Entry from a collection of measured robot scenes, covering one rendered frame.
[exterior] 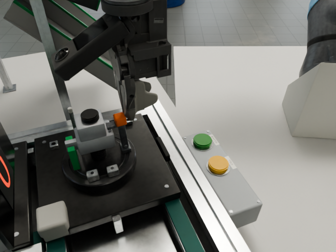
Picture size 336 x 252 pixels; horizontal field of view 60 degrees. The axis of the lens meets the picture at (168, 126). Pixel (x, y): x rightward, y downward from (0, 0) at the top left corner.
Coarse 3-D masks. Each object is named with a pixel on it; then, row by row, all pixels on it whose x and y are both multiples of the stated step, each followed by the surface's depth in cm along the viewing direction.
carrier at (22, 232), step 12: (12, 144) 61; (24, 144) 61; (24, 156) 58; (24, 168) 56; (24, 180) 54; (24, 192) 52; (24, 204) 50; (24, 216) 48; (24, 228) 47; (24, 240) 45
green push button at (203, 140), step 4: (196, 136) 62; (200, 136) 62; (204, 136) 62; (208, 136) 62; (196, 140) 62; (200, 140) 62; (204, 140) 62; (208, 140) 62; (196, 144) 61; (200, 144) 61; (204, 144) 61; (208, 144) 61; (200, 148) 61; (204, 148) 61
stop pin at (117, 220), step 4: (112, 216) 49; (116, 216) 49; (112, 220) 50; (116, 220) 48; (120, 220) 49; (116, 224) 49; (120, 224) 49; (116, 228) 50; (120, 228) 50; (116, 232) 51
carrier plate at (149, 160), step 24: (144, 120) 67; (48, 144) 61; (144, 144) 61; (48, 168) 56; (144, 168) 56; (168, 168) 56; (48, 192) 52; (72, 192) 52; (96, 192) 52; (120, 192) 52; (144, 192) 52; (168, 192) 52; (72, 216) 48; (96, 216) 48; (120, 216) 50
